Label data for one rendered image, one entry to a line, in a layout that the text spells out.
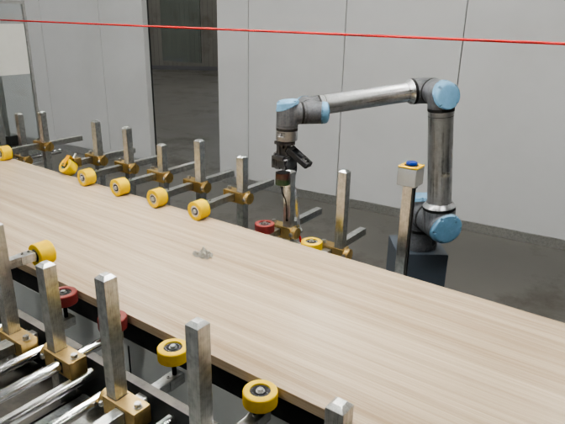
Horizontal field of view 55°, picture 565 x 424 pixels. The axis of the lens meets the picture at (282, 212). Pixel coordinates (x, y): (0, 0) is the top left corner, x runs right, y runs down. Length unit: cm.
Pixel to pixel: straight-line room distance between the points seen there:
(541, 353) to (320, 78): 390
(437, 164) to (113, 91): 484
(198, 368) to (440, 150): 169
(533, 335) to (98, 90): 597
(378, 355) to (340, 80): 382
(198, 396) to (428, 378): 55
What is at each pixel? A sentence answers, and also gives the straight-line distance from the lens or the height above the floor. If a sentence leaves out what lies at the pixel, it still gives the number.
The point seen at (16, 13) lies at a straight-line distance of 429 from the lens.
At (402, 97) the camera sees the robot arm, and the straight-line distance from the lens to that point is 255.
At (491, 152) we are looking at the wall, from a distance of 471.
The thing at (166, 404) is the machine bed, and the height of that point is 84.
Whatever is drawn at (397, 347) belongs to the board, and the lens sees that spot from 148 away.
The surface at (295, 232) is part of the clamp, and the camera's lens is 226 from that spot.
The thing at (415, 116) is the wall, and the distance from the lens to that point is 481.
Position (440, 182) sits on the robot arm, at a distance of 257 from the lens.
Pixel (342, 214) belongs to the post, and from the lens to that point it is 210.
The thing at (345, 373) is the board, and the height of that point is 90.
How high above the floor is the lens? 170
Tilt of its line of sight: 20 degrees down
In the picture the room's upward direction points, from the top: 1 degrees clockwise
